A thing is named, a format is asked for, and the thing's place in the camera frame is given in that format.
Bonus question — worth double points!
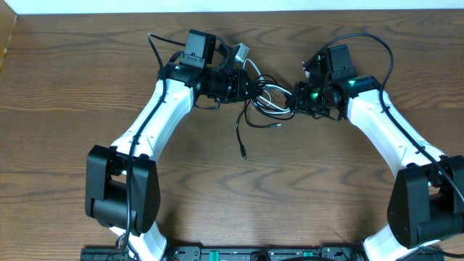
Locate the black USB cable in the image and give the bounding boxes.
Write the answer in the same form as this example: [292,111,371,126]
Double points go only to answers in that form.
[235,74,297,162]

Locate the white USB cable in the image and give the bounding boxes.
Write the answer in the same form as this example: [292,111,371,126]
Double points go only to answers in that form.
[241,57,293,115]

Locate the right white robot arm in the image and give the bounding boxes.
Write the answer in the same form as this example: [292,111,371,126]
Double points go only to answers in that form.
[287,45,463,260]

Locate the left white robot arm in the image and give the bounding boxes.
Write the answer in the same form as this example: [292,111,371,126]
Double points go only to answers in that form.
[85,30,262,260]

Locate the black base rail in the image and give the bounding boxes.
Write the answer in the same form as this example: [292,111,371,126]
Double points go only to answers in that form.
[79,246,444,261]

